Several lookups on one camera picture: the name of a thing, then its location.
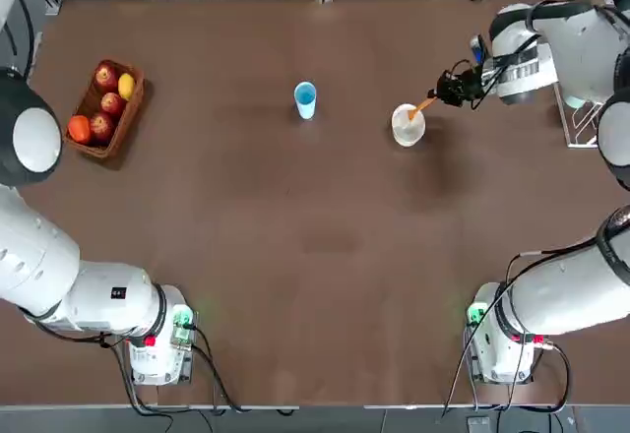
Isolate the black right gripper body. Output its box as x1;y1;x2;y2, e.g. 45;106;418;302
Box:
453;71;486;104

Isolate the orange brush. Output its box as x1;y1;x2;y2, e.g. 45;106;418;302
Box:
408;96;437;122

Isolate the blue cup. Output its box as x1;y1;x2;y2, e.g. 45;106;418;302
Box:
293;81;317;121

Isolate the cream bowl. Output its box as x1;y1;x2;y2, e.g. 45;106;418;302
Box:
391;102;426;148

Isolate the brown wicker basket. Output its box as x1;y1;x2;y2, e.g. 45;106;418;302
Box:
64;58;147;158

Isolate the red apple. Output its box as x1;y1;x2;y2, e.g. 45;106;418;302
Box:
89;112;117;144
94;62;120;93
100;92;127;117

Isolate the orange fruit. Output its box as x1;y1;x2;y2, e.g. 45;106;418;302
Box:
67;115;93;145

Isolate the white wire cup rack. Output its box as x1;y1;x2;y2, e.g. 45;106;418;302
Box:
553;81;604;149

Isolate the right base cable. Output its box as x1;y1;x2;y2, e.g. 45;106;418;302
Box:
435;317;572;422

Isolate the black left base cable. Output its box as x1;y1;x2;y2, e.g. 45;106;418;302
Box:
189;323;301;415

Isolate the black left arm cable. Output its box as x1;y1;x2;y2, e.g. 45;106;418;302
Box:
9;0;40;80

